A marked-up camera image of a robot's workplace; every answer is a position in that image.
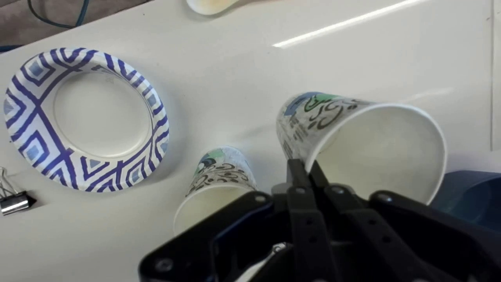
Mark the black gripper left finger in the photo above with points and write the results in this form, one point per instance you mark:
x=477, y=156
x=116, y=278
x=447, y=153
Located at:
x=299, y=225

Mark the black binder clip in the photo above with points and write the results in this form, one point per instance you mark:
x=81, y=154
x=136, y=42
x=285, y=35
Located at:
x=17, y=203

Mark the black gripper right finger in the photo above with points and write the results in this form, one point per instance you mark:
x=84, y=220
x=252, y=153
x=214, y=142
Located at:
x=396, y=236

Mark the patterned paper cup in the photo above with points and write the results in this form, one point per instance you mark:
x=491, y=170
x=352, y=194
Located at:
x=219, y=173
x=375, y=151

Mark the plain white paper cup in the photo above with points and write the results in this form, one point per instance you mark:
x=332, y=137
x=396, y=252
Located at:
x=211, y=6

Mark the dark blue bowl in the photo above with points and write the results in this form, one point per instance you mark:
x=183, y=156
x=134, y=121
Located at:
x=474, y=201

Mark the blue patterned paper plate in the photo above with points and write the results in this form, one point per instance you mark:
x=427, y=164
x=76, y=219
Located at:
x=101, y=112

